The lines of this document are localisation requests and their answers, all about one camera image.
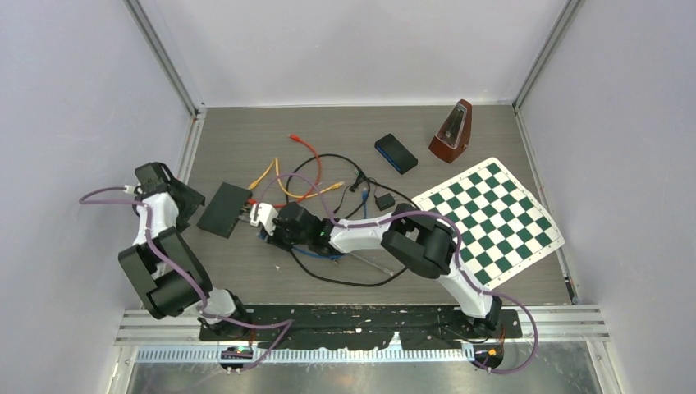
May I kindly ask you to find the dark grey network switch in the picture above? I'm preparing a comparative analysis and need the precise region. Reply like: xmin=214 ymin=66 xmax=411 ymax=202
xmin=197 ymin=182 xmax=253 ymax=238

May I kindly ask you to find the red ethernet cable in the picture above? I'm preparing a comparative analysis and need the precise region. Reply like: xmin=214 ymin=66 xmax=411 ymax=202
xmin=247 ymin=133 xmax=324 ymax=210

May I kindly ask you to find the yellow ethernet cable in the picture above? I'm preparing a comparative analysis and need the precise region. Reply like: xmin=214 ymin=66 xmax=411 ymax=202
xmin=248 ymin=158 xmax=346 ymax=200

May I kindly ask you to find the blue ethernet cable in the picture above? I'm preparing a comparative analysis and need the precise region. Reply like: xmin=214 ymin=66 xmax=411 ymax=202
xmin=258 ymin=187 xmax=371 ymax=260

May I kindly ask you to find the long black cable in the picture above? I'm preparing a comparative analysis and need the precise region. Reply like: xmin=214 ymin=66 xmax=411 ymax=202
xmin=284 ymin=153 xmax=423 ymax=288

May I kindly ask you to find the black power adapter with cord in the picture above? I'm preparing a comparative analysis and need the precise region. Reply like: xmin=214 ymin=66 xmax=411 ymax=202
xmin=332 ymin=172 xmax=397 ymax=214

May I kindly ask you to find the small black blue switch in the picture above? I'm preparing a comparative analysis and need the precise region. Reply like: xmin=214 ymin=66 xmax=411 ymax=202
xmin=374 ymin=134 xmax=419 ymax=175

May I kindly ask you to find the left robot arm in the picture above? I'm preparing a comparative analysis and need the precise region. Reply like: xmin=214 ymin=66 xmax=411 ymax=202
xmin=118 ymin=162 xmax=252 ymax=340

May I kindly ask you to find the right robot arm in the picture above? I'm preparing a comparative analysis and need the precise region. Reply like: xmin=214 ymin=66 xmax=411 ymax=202
xmin=250 ymin=203 xmax=501 ymax=337

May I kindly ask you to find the brown metronome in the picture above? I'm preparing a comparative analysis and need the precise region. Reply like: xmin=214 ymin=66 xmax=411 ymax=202
xmin=428 ymin=99 xmax=473 ymax=163

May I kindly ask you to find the green white chessboard mat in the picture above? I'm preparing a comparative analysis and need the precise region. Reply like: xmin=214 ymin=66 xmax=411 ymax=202
xmin=412 ymin=158 xmax=565 ymax=290

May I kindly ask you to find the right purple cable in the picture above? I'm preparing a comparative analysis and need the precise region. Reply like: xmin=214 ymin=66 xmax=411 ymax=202
xmin=255 ymin=172 xmax=539 ymax=375

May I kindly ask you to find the purple cable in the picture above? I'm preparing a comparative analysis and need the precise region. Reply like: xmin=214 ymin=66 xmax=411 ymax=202
xmin=78 ymin=186 xmax=295 ymax=371
xmin=255 ymin=172 xmax=539 ymax=375

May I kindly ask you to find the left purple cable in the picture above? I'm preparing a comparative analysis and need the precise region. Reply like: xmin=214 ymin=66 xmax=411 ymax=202
xmin=78 ymin=186 xmax=295 ymax=371

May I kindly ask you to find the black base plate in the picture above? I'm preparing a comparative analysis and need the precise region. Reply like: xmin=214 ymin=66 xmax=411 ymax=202
xmin=199 ymin=305 xmax=522 ymax=350

